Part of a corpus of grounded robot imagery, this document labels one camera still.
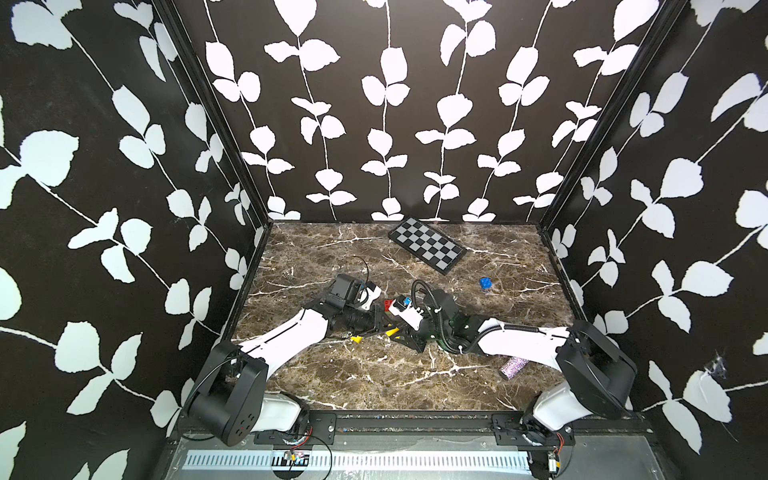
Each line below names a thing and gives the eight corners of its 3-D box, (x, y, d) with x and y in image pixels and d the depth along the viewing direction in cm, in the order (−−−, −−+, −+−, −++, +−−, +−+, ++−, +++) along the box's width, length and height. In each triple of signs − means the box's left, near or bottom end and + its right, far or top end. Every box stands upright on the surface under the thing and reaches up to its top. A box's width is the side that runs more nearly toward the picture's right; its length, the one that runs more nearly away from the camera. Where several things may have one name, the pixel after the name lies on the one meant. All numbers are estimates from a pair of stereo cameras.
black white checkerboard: (387, 239, 117) (387, 234, 115) (409, 220, 124) (409, 216, 122) (445, 276, 106) (446, 271, 104) (465, 253, 113) (466, 248, 111)
